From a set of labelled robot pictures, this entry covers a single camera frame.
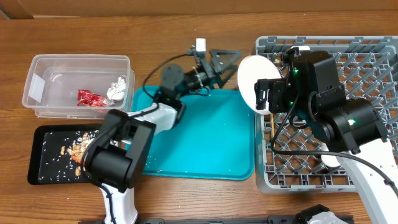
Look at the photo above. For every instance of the white tissue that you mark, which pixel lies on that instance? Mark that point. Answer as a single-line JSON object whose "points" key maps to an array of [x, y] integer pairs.
{"points": [[117, 90]]}

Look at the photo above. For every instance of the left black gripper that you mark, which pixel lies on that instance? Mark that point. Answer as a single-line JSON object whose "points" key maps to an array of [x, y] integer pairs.
{"points": [[221, 68]]}

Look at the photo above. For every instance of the teal serving tray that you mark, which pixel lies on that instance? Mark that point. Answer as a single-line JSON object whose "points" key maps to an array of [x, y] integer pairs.
{"points": [[213, 140]]}

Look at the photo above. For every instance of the wooden chopstick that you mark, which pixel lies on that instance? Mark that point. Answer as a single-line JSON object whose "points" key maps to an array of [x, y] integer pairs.
{"points": [[272, 126]]}

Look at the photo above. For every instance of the red snack wrapper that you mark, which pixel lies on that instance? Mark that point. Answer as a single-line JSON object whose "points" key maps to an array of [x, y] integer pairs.
{"points": [[87, 98]]}

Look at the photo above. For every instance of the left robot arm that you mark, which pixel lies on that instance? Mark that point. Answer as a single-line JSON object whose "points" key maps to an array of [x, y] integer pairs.
{"points": [[115, 159]]}

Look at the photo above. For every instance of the grey dishwasher rack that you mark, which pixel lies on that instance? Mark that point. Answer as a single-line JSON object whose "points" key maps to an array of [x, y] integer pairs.
{"points": [[367, 66]]}

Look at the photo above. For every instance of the black plastic tray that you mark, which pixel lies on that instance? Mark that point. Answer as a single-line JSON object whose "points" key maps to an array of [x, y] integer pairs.
{"points": [[46, 167]]}

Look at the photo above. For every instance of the white plate with peanuts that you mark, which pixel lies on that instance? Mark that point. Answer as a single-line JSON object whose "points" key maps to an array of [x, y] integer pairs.
{"points": [[251, 69]]}

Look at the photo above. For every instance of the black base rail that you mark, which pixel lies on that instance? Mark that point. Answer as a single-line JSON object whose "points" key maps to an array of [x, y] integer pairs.
{"points": [[315, 214]]}

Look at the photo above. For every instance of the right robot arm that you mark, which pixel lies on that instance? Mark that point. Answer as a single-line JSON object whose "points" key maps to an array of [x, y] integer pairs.
{"points": [[352, 129]]}

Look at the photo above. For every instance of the orange carrot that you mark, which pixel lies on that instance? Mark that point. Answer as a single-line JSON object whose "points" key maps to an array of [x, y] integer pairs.
{"points": [[77, 159]]}

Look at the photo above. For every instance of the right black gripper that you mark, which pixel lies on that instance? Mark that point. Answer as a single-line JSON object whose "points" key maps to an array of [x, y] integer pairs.
{"points": [[282, 93]]}

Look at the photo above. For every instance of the clear plastic storage bin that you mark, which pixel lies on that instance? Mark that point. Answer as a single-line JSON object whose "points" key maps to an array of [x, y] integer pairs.
{"points": [[53, 81]]}

